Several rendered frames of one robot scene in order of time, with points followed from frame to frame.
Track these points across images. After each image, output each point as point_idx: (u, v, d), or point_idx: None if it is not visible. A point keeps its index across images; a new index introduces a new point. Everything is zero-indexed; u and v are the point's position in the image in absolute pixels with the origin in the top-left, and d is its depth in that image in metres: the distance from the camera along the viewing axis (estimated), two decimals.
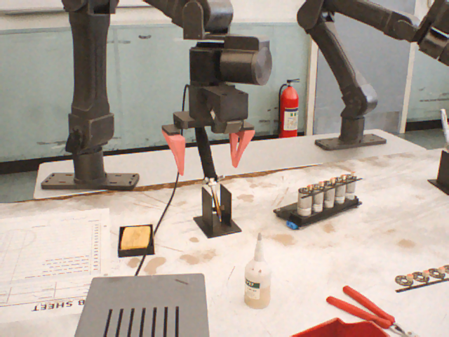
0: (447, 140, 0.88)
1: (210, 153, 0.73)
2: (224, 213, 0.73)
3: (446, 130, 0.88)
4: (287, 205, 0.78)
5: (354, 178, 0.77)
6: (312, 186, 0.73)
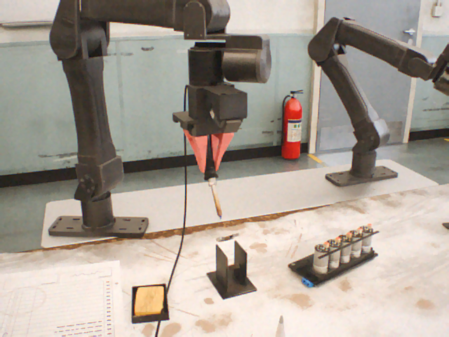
0: None
1: (210, 153, 0.73)
2: (239, 270, 0.71)
3: None
4: (302, 258, 0.76)
5: (371, 232, 0.75)
6: (328, 242, 0.71)
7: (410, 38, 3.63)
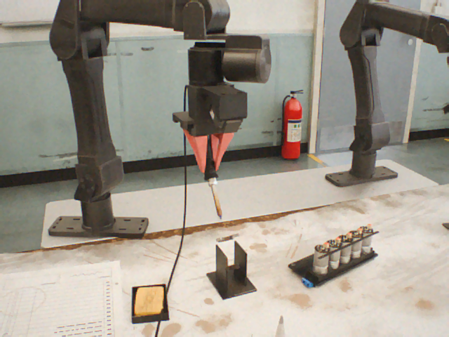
0: None
1: (210, 153, 0.73)
2: (239, 270, 0.71)
3: None
4: (302, 258, 0.76)
5: (371, 232, 0.75)
6: (328, 243, 0.71)
7: (410, 38, 3.63)
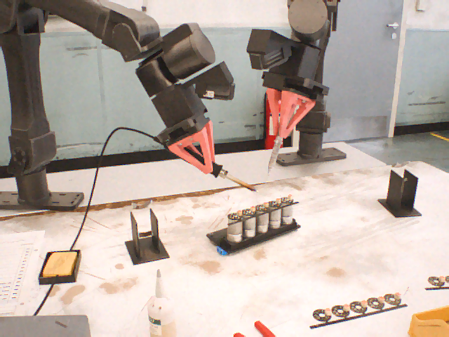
0: (276, 137, 0.73)
1: (200, 155, 0.73)
2: (154, 238, 0.72)
3: None
4: (222, 229, 0.77)
5: (290, 202, 0.75)
6: (243, 211, 0.72)
7: (393, 32, 3.63)
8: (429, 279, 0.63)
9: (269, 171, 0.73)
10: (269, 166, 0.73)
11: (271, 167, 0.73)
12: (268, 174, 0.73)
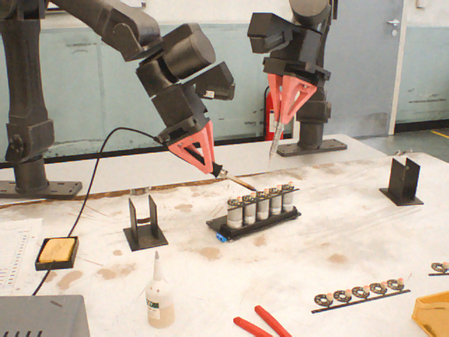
0: (277, 123, 0.72)
1: (200, 155, 0.73)
2: (153, 225, 0.71)
3: None
4: (222, 216, 0.76)
5: (291, 189, 0.74)
6: (243, 197, 0.71)
7: (393, 29, 3.62)
8: (433, 265, 0.62)
9: (270, 158, 0.72)
10: (271, 153, 0.72)
11: (273, 154, 0.72)
12: (269, 161, 0.72)
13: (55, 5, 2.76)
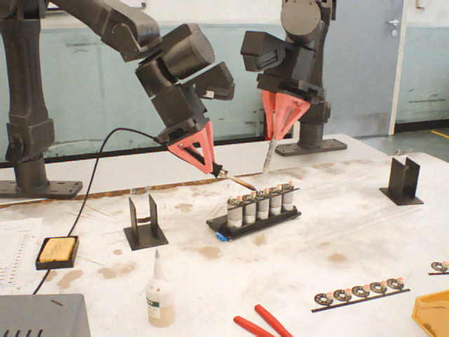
0: (271, 139, 0.72)
1: (200, 155, 0.73)
2: (153, 224, 0.71)
3: None
4: (222, 215, 0.76)
5: (291, 188, 0.75)
6: (243, 196, 0.71)
7: (393, 29, 3.62)
8: (432, 265, 0.63)
9: (264, 174, 0.73)
10: (264, 169, 0.72)
11: (266, 170, 0.72)
12: (263, 177, 0.73)
13: (55, 5, 2.76)
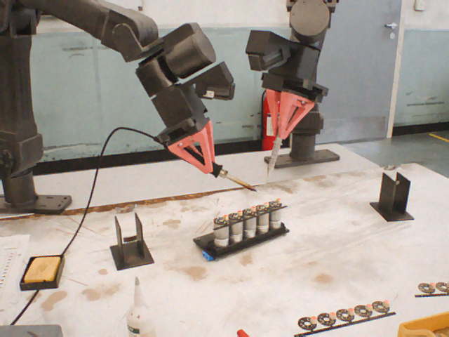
0: (275, 137, 0.73)
1: (200, 155, 0.73)
2: (139, 243, 0.70)
3: None
4: (210, 233, 0.75)
5: (279, 206, 0.74)
6: (230, 215, 0.71)
7: (391, 32, 3.62)
8: (419, 286, 0.62)
9: (268, 173, 0.73)
10: (269, 168, 0.73)
11: (271, 168, 0.73)
12: (267, 175, 0.73)
13: None
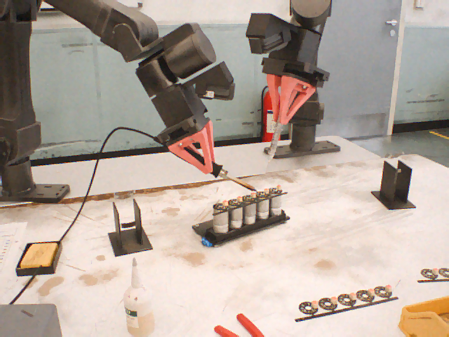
0: (276, 123, 0.72)
1: (200, 155, 0.73)
2: (137, 229, 0.70)
3: None
4: (209, 220, 0.75)
5: (279, 192, 0.73)
6: (229, 201, 0.70)
7: (392, 29, 3.61)
8: (422, 272, 0.61)
9: (269, 159, 0.72)
10: (269, 154, 0.72)
11: (271, 154, 0.72)
12: (268, 161, 0.72)
13: (50, 5, 2.75)
